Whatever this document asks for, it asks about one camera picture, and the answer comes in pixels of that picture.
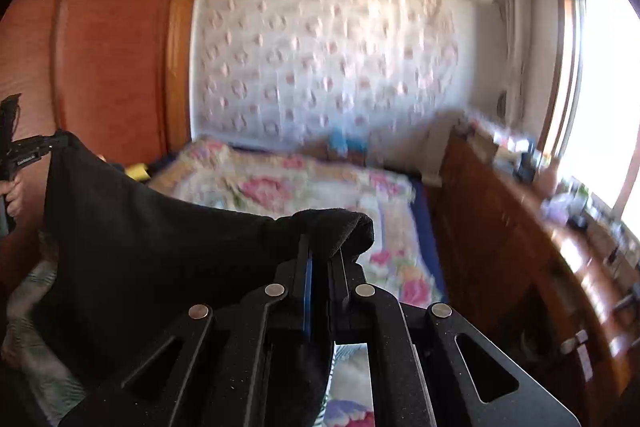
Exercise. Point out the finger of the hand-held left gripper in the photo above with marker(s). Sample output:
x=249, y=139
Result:
x=57, y=139

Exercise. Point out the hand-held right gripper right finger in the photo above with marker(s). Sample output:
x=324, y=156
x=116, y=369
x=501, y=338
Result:
x=350, y=307

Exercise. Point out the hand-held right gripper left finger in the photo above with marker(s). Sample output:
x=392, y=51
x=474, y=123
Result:
x=280, y=307

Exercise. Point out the black printed t-shirt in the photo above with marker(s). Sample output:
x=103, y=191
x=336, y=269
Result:
x=150, y=257

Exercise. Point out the person's left hand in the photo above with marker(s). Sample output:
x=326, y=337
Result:
x=16, y=202

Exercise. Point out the yellow plush toy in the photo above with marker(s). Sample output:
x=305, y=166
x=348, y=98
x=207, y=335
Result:
x=139, y=172

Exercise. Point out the wooden slatted wardrobe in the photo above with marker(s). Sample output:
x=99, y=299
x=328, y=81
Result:
x=115, y=57

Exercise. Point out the floral quilt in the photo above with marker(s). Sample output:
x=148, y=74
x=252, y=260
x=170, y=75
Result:
x=280, y=192

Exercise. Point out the wooden side cabinet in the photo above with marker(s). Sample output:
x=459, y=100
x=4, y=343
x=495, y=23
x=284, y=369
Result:
x=500, y=257

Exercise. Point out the blue tissue box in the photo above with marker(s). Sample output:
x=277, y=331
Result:
x=345, y=144

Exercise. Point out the circle-pattern sheer curtain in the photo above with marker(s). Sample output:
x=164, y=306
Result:
x=325, y=72

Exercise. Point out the wooden-framed window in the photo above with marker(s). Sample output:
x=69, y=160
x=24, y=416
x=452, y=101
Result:
x=595, y=107

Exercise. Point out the patterned window curtain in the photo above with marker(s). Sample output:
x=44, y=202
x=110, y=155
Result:
x=517, y=32

